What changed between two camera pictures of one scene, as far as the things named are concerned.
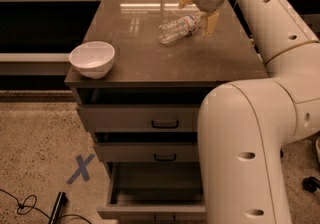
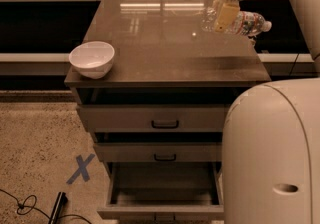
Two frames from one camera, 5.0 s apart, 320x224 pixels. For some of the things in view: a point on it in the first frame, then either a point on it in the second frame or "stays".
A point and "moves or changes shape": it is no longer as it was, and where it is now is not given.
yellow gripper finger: [188, 0] to [218, 0]
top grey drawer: [141, 109] stays
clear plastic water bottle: [172, 30] moves or changes shape
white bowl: [92, 59] stays
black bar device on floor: [61, 200] stays
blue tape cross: [82, 170] stays
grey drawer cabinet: [143, 116] stays
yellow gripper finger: [211, 21] to [229, 12]
